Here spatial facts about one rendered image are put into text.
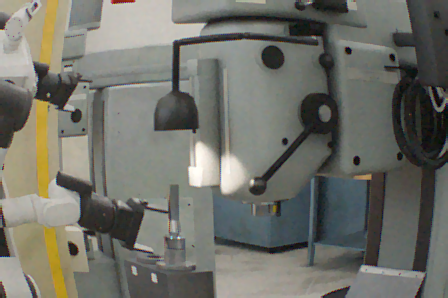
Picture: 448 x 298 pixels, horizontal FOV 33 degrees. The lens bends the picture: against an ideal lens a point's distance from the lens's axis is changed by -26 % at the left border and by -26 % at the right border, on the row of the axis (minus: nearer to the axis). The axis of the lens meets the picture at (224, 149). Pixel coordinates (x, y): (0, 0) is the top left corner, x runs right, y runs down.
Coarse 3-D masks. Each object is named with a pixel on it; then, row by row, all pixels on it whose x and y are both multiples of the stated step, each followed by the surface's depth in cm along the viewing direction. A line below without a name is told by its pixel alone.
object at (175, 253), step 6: (168, 246) 203; (174, 246) 202; (180, 246) 203; (168, 252) 203; (174, 252) 202; (180, 252) 203; (168, 258) 203; (174, 258) 202; (180, 258) 203; (180, 264) 203
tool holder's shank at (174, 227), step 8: (168, 184) 203; (176, 184) 204; (168, 192) 203; (176, 192) 203; (168, 200) 203; (176, 200) 203; (168, 208) 203; (176, 208) 203; (168, 216) 204; (176, 216) 203; (168, 224) 203; (176, 224) 203; (176, 232) 203
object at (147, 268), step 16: (144, 256) 213; (160, 256) 214; (128, 272) 213; (144, 272) 206; (160, 272) 199; (176, 272) 199; (192, 272) 200; (208, 272) 202; (128, 288) 215; (144, 288) 207; (160, 288) 200; (176, 288) 198; (192, 288) 200; (208, 288) 202
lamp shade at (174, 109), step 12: (168, 96) 156; (180, 96) 156; (192, 96) 158; (156, 108) 157; (168, 108) 155; (180, 108) 155; (192, 108) 156; (156, 120) 156; (168, 120) 155; (180, 120) 155; (192, 120) 156
